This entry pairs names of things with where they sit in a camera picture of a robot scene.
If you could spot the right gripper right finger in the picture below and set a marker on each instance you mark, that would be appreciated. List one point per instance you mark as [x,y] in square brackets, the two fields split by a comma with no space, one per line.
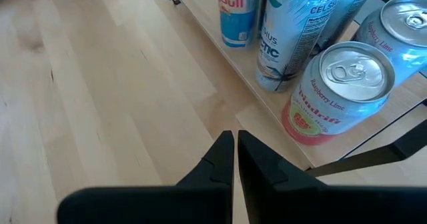
[317,207]

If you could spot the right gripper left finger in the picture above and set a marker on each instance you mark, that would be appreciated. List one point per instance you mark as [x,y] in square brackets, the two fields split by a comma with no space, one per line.
[166,207]

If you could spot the blue silver Red Bull can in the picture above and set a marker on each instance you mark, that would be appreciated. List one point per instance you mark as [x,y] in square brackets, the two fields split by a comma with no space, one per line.
[238,20]

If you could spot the white Celsius Arctic can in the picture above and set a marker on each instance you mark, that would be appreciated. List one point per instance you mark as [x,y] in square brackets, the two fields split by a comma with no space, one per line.
[290,40]

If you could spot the white slim black-topped can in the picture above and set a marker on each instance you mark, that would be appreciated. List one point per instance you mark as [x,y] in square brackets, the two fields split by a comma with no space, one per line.
[347,14]

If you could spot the Spindrift raspberry lime can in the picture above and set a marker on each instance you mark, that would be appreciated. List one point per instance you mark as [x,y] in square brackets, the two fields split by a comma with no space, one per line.
[337,100]
[400,34]

